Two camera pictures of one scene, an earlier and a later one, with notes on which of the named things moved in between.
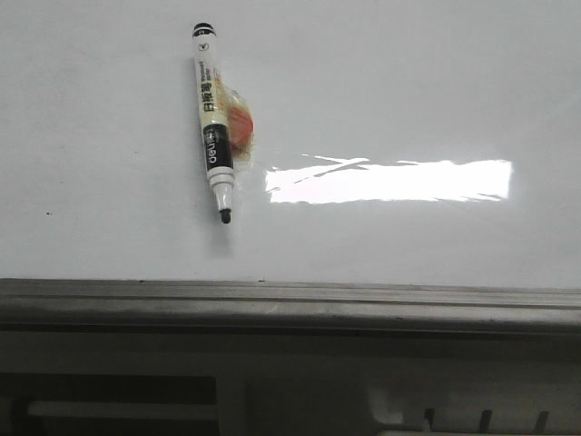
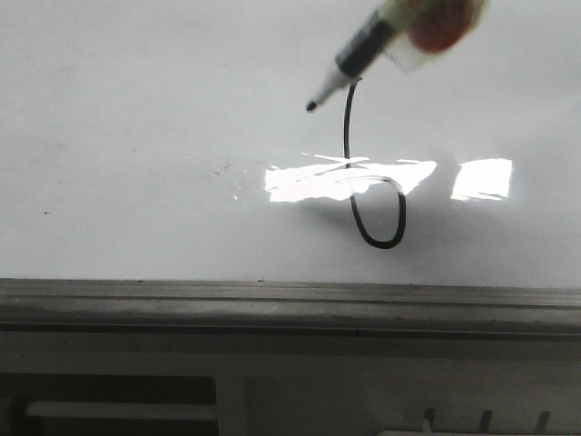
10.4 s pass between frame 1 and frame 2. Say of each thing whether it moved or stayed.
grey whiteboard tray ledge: stayed
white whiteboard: stayed
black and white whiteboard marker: moved
